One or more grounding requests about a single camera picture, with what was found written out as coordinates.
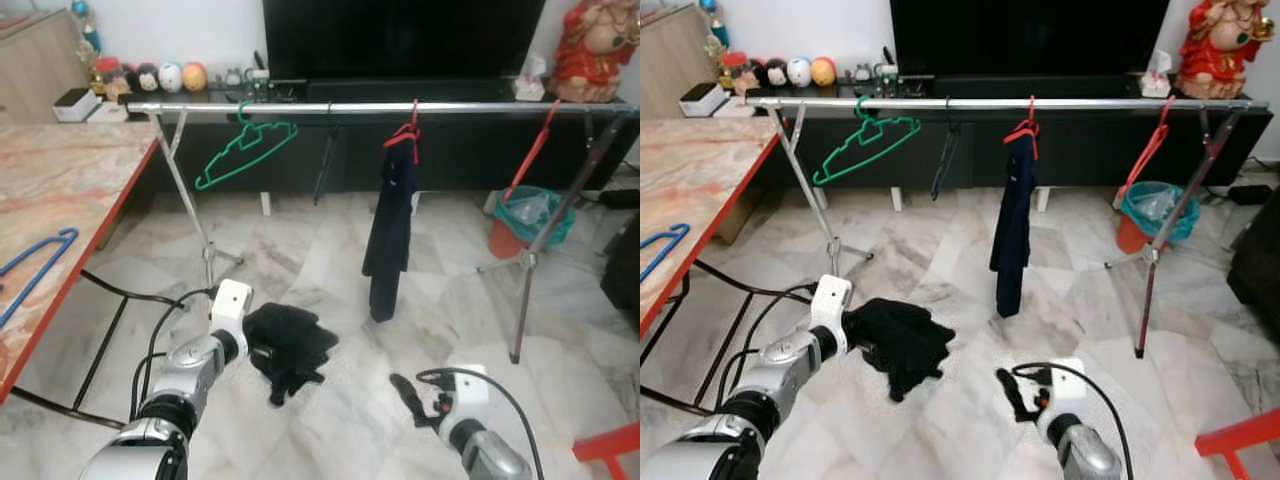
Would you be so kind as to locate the small grey figurine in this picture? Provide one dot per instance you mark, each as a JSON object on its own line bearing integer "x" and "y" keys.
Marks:
{"x": 862, "y": 72}
{"x": 234, "y": 77}

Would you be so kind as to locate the green plastic hanger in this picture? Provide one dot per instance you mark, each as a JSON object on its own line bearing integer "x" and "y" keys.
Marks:
{"x": 865, "y": 120}
{"x": 245, "y": 125}

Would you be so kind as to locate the black television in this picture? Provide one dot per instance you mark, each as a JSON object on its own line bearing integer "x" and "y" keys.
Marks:
{"x": 400, "y": 35}
{"x": 1030, "y": 35}

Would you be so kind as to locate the red plastic hanger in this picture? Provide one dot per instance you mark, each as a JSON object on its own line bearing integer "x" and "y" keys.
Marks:
{"x": 1022, "y": 128}
{"x": 1148, "y": 150}
{"x": 403, "y": 132}
{"x": 528, "y": 155}

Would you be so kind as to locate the light wood cabinet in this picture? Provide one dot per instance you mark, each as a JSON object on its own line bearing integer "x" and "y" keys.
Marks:
{"x": 675, "y": 65}
{"x": 40, "y": 70}

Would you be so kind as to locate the black round plush toy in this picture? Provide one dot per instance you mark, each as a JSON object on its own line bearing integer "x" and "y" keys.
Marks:
{"x": 147, "y": 78}
{"x": 775, "y": 73}

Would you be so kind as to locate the black garment with green logo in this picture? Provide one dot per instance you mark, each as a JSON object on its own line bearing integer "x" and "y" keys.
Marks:
{"x": 900, "y": 340}
{"x": 290, "y": 345}

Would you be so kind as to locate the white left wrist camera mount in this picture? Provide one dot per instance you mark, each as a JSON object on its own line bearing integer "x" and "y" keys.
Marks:
{"x": 830, "y": 300}
{"x": 230, "y": 305}

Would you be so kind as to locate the yellow round plush toy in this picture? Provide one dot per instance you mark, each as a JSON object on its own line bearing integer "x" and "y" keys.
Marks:
{"x": 823, "y": 71}
{"x": 194, "y": 77}

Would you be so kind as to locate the marble top folding table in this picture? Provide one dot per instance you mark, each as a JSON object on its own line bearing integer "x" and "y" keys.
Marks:
{"x": 700, "y": 160}
{"x": 60, "y": 170}

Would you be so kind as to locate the red bin with teal bag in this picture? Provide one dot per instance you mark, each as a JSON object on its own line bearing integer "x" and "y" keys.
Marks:
{"x": 530, "y": 215}
{"x": 1155, "y": 210}

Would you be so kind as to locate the green mug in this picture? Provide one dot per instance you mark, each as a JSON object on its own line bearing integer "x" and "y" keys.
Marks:
{"x": 258, "y": 75}
{"x": 886, "y": 70}

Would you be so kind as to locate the blue plastic hanger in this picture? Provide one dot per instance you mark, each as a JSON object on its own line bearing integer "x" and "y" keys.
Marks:
{"x": 680, "y": 227}
{"x": 70, "y": 234}

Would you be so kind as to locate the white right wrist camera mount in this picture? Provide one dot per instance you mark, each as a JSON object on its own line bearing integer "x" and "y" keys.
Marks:
{"x": 1065, "y": 385}
{"x": 472, "y": 390}

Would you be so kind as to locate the black low tv console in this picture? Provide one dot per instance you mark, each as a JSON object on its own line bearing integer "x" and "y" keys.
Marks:
{"x": 460, "y": 150}
{"x": 1080, "y": 145}

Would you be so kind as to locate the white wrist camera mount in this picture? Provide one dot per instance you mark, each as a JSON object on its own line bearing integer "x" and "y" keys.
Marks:
{"x": 1065, "y": 385}
{"x": 472, "y": 390}
{"x": 830, "y": 300}
{"x": 230, "y": 305}

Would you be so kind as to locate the white round plush toy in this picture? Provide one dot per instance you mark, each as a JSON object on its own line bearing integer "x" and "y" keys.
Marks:
{"x": 799, "y": 72}
{"x": 170, "y": 77}

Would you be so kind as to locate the silver metal clothes rack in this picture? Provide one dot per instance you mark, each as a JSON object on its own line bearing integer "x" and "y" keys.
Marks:
{"x": 400, "y": 107}
{"x": 1000, "y": 102}

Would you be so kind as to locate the white tissue box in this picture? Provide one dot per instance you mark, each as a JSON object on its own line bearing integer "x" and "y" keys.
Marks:
{"x": 1156, "y": 78}
{"x": 530, "y": 82}

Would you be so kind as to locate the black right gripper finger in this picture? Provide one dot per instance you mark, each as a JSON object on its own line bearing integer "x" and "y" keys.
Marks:
{"x": 1012, "y": 400}
{"x": 1020, "y": 390}
{"x": 415, "y": 395}
{"x": 408, "y": 408}

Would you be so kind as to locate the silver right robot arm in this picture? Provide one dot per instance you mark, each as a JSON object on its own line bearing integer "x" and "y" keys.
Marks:
{"x": 1085, "y": 450}
{"x": 490, "y": 455}

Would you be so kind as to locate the black shirt small white print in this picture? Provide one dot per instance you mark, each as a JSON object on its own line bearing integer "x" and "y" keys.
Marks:
{"x": 1012, "y": 230}
{"x": 390, "y": 230}

